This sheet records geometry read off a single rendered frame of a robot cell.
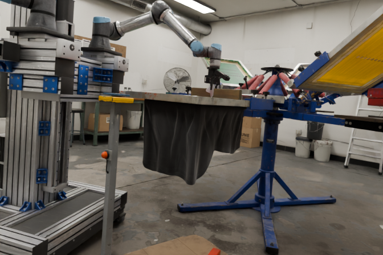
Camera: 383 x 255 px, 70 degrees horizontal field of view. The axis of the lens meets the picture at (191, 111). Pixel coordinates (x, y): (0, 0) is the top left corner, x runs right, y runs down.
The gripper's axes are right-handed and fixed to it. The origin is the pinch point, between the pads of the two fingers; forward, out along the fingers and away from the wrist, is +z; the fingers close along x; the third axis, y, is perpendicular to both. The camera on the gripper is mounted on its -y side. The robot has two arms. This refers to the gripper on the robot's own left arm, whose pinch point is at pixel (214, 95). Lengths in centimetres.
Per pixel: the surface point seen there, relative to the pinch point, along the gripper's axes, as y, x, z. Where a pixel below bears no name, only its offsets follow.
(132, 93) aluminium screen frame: 22, 52, 3
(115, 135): 10, 69, 25
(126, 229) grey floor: 43, 33, 100
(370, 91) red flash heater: -87, -17, -9
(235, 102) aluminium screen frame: -29.4, 19.2, 3.0
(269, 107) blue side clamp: -30.5, -20.9, 4.3
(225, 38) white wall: 295, -421, -151
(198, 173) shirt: -20, 35, 43
